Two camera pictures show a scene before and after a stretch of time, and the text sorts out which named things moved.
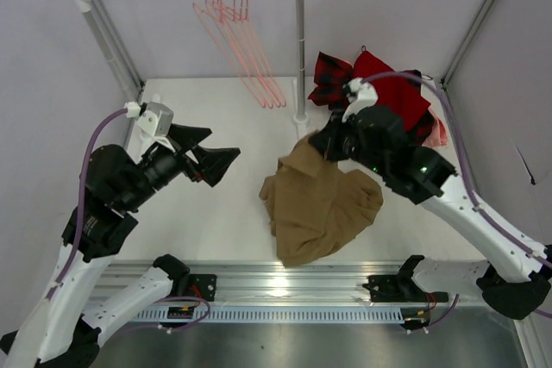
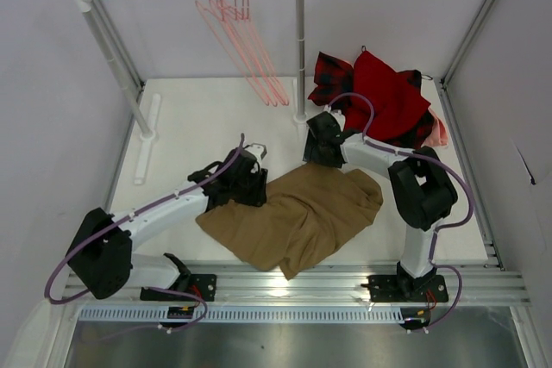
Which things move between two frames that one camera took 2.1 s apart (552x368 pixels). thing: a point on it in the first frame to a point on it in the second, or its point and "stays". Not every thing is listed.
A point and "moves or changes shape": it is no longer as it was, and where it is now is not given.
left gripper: (186, 159) to (255, 187)
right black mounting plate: (400, 289) stays
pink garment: (438, 136) stays
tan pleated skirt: (314, 205) moves or changes shape
